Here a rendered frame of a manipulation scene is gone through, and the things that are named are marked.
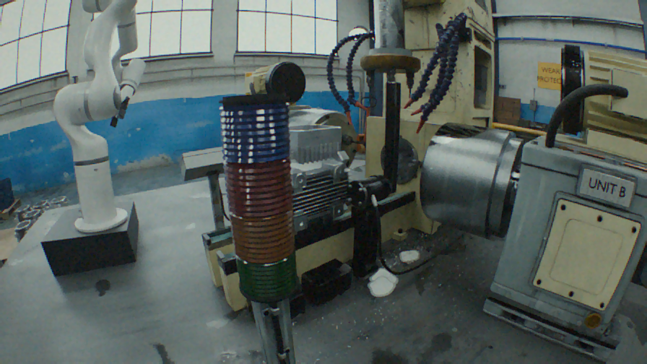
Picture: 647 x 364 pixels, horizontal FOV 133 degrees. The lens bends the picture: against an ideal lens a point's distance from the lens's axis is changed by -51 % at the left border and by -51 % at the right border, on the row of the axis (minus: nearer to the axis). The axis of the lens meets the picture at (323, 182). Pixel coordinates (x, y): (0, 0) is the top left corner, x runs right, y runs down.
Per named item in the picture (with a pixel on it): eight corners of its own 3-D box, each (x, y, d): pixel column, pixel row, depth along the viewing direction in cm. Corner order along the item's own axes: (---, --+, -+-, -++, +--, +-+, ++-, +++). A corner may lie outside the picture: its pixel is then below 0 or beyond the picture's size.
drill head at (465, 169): (433, 197, 85) (440, 117, 77) (557, 236, 54) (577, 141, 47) (385, 221, 70) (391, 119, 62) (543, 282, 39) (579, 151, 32)
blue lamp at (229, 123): (269, 147, 28) (268, 102, 27) (305, 156, 24) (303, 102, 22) (213, 156, 25) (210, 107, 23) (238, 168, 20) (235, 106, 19)
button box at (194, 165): (237, 170, 83) (232, 155, 84) (244, 159, 77) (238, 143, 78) (183, 181, 72) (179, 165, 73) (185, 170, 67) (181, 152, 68)
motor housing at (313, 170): (305, 202, 81) (304, 136, 75) (353, 224, 67) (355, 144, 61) (241, 220, 69) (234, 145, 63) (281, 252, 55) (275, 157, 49)
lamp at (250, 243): (275, 228, 31) (272, 189, 30) (307, 250, 26) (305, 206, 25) (224, 243, 27) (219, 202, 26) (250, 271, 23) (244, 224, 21)
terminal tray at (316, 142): (313, 151, 73) (313, 123, 71) (342, 158, 65) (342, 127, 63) (273, 158, 66) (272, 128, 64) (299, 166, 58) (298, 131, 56)
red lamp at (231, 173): (272, 189, 30) (269, 147, 28) (305, 206, 25) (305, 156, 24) (219, 202, 26) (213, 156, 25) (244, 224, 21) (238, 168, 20)
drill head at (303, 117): (307, 160, 134) (306, 107, 126) (365, 177, 107) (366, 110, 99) (259, 170, 118) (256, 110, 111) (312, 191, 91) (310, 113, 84)
